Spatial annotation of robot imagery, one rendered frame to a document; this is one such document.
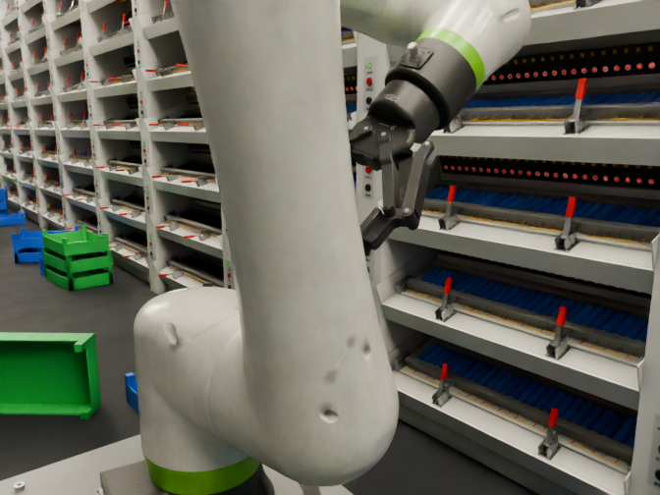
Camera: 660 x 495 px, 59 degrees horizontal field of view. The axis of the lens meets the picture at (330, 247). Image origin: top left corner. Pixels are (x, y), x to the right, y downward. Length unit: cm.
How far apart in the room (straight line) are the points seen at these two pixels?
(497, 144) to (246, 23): 84
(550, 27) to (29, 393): 149
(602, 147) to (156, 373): 77
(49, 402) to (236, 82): 145
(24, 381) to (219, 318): 124
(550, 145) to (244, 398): 76
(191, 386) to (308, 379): 14
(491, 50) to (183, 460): 54
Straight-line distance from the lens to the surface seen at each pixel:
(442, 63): 67
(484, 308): 128
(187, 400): 55
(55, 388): 172
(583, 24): 108
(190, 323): 55
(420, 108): 65
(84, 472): 81
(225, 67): 37
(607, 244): 110
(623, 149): 103
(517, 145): 113
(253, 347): 44
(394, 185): 60
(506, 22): 72
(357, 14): 72
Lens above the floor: 72
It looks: 12 degrees down
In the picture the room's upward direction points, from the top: straight up
